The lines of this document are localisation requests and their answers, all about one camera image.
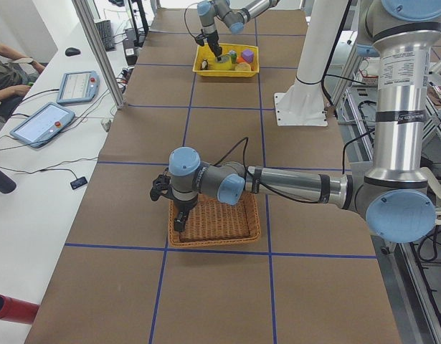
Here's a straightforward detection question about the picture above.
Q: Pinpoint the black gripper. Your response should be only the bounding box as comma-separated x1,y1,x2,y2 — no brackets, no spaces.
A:
204,30,222,60
173,196,198,231

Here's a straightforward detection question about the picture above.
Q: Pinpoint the yellow clear tape roll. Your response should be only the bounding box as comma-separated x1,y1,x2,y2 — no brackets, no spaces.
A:
209,54,234,71

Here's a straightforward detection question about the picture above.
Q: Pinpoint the yellow woven plastic basket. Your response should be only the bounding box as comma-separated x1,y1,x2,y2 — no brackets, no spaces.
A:
192,43,260,77

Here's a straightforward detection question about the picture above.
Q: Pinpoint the brown wicker basket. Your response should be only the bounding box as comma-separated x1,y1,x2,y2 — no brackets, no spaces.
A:
168,192,261,247

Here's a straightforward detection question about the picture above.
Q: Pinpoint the panda figurine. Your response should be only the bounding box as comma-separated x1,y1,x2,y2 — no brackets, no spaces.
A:
200,59,209,70

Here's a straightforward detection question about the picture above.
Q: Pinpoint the purple foam cube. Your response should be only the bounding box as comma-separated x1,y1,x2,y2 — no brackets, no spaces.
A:
241,49,255,64

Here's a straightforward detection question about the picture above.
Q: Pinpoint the toy croissant bread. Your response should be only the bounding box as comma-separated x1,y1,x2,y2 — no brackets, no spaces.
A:
234,62,252,72

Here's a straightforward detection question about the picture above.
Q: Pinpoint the small black phone device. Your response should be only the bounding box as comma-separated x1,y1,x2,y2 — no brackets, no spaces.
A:
70,176,87,190

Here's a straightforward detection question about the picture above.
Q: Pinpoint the black keyboard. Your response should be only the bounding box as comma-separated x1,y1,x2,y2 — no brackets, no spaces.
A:
95,19,115,52

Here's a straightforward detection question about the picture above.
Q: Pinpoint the blue teach pendant far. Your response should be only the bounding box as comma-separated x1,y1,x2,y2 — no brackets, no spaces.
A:
56,71,100,105

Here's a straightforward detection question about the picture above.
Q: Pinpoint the blue teach pendant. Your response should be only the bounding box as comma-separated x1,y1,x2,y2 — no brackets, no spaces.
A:
10,102,75,148
56,71,100,105

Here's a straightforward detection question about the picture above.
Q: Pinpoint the black computer mouse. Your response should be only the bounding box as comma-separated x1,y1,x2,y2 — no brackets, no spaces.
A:
65,47,81,57

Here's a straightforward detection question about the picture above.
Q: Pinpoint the blue teach pendant near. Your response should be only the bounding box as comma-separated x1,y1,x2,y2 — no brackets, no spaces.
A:
10,102,75,148

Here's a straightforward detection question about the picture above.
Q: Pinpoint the red cylinder bottle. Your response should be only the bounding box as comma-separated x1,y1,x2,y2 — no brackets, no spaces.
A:
0,295,39,325

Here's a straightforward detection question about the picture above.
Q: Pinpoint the seated person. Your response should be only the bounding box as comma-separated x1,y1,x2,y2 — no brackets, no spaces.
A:
0,43,47,120

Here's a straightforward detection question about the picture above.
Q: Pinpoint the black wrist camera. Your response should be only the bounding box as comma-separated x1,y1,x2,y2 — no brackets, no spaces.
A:
194,33,205,47
150,174,172,201

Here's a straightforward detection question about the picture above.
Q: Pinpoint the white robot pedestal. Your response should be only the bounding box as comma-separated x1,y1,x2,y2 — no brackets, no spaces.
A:
274,0,350,126

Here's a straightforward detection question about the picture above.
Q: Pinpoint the aluminium frame post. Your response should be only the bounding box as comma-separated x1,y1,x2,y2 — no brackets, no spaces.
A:
72,0,125,110

